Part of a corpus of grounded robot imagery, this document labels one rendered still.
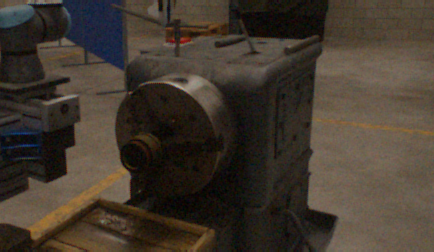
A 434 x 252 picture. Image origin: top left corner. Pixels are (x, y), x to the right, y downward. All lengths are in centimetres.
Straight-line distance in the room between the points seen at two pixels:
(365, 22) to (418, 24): 92
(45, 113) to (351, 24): 994
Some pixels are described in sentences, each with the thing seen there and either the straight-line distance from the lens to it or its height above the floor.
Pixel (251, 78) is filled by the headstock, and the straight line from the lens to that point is 131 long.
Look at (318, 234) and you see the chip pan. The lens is 200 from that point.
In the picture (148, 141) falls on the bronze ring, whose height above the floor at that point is 111.
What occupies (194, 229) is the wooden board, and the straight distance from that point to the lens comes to 123.
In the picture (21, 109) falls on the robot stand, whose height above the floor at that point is 108.
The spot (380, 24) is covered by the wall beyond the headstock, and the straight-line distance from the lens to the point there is 1110.
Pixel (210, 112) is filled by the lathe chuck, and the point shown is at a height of 117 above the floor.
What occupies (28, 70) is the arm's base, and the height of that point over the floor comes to 120.
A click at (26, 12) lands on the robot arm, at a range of 163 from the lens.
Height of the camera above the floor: 151
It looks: 16 degrees down
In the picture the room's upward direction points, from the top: 1 degrees counter-clockwise
